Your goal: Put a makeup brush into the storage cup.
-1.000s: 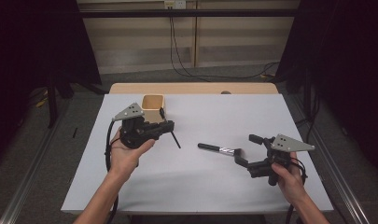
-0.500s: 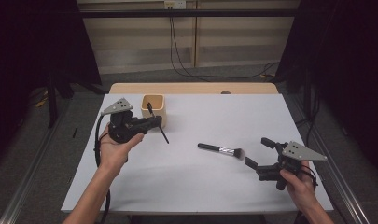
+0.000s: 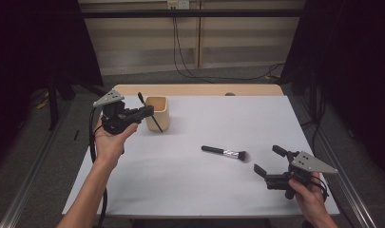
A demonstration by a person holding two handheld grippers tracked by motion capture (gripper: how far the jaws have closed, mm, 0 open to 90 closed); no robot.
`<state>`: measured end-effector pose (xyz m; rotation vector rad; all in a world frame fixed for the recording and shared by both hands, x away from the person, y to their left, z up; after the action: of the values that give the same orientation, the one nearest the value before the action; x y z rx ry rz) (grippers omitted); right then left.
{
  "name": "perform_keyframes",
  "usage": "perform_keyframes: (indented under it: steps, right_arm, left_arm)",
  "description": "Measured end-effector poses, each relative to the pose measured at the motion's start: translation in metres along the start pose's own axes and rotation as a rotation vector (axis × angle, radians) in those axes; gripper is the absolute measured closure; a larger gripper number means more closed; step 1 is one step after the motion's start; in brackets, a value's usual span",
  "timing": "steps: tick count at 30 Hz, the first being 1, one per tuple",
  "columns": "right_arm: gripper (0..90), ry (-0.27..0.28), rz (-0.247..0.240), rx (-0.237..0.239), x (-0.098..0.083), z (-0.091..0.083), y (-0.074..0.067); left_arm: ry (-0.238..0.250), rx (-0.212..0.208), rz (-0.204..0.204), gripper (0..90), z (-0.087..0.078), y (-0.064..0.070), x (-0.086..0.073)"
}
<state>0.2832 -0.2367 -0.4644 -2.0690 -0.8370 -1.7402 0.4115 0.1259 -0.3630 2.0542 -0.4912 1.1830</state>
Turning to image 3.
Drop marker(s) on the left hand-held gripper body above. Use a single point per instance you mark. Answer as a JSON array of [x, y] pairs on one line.
[[115, 118]]

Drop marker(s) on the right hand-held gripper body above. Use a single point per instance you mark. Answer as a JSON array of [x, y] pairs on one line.
[[304, 167]]

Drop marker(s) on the cream square ceramic cup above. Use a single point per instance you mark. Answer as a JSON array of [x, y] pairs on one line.
[[157, 123]]

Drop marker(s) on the thin black brow comb brush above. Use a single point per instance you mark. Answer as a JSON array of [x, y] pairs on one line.
[[157, 124]]

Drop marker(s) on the black makeup brush silver ferrule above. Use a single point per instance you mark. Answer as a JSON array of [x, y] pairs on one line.
[[214, 149]]

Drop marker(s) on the person's left hand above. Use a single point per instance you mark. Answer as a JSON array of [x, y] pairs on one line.
[[109, 145]]

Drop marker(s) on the person's right hand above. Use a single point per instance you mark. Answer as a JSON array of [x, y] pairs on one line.
[[310, 199]]

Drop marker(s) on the wooden table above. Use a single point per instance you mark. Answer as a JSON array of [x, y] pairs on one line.
[[196, 89]]

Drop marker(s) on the white table cover sheet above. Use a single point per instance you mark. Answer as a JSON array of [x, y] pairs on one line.
[[196, 183]]

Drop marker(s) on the black metal stand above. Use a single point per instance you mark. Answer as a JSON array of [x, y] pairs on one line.
[[53, 101]]

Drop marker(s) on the black curtain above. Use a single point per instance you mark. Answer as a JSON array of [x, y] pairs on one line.
[[355, 63], [28, 47]]

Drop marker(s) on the aluminium floor rail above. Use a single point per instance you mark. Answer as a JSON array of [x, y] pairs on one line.
[[345, 177], [31, 174]]

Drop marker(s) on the white wall socket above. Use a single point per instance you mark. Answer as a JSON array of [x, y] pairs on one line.
[[178, 4]]

